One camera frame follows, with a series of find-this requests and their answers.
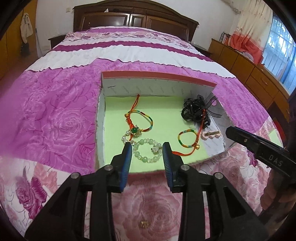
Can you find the gold flower earring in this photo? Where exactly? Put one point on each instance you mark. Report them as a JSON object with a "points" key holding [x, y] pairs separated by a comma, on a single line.
{"points": [[144, 224]]}

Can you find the white hanging garment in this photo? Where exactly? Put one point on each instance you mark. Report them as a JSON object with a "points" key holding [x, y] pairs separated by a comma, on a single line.
{"points": [[26, 28]]}

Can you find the black ribbon hair accessory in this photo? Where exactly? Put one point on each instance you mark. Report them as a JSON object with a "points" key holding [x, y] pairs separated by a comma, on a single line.
{"points": [[197, 110]]}

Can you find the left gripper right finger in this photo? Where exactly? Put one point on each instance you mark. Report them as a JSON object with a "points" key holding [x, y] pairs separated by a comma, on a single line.
{"points": [[172, 164]]}

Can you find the green paper sheet on bed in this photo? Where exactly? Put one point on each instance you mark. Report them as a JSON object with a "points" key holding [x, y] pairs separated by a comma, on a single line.
{"points": [[275, 138]]}

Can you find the pink gold hair clip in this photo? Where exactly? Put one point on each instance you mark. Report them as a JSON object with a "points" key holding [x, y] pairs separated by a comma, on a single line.
{"points": [[210, 135]]}

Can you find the black hanging bag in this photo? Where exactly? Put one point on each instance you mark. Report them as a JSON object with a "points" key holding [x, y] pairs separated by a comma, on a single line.
{"points": [[25, 50]]}

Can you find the blue framed window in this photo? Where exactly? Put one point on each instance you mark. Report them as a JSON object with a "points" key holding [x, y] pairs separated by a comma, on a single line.
{"points": [[279, 54]]}

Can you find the red cardboard box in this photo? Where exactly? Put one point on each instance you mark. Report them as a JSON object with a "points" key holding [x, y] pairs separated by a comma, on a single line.
{"points": [[158, 100]]}

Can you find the pink floral bedspread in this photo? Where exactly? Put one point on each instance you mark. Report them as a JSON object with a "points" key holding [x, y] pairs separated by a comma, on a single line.
{"points": [[48, 128]]}

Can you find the wooden wardrobe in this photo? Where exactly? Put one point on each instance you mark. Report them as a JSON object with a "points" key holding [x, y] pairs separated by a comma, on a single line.
{"points": [[11, 41]]}

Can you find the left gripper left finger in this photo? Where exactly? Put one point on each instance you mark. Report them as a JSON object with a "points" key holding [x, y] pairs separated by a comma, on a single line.
{"points": [[121, 168]]}

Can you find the dark bedside table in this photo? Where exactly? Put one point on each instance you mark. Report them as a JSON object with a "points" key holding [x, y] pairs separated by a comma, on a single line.
{"points": [[54, 41]]}

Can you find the floral red curtain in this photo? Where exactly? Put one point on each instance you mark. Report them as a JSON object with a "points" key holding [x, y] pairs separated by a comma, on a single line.
{"points": [[252, 30]]}

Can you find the dark wooden headboard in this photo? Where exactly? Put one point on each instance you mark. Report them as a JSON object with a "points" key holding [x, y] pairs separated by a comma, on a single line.
{"points": [[144, 14]]}

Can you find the right hand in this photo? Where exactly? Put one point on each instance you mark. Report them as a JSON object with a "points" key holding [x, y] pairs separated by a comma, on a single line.
{"points": [[270, 192]]}

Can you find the wooden dresser cabinet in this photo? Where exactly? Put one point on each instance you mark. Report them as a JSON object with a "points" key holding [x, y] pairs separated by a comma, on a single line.
{"points": [[262, 84]]}

